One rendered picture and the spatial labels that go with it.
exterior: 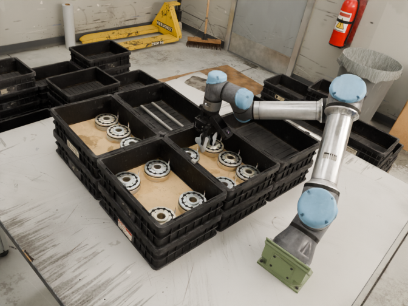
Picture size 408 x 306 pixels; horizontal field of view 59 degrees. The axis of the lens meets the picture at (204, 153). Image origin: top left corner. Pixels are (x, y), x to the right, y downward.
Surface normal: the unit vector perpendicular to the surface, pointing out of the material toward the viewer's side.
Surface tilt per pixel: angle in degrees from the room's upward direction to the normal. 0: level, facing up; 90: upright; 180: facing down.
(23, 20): 90
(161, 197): 0
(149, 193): 0
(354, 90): 33
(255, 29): 90
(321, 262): 0
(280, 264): 90
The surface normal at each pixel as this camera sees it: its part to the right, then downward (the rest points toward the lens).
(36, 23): 0.72, 0.50
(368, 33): -0.68, 0.36
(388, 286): 0.14, -0.79
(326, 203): -0.29, -0.19
